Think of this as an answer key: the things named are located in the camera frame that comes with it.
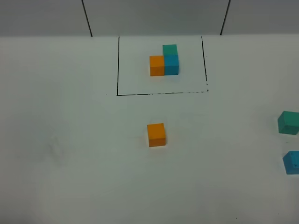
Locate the template blue cube block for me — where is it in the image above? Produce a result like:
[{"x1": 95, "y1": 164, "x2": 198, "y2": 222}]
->
[{"x1": 164, "y1": 55, "x2": 179, "y2": 75}]

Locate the template green cube block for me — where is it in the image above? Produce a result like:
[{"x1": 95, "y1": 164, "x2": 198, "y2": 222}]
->
[{"x1": 163, "y1": 44, "x2": 178, "y2": 56}]

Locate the template orange cube block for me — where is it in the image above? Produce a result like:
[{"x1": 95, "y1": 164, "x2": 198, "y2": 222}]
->
[{"x1": 149, "y1": 56, "x2": 165, "y2": 77}]

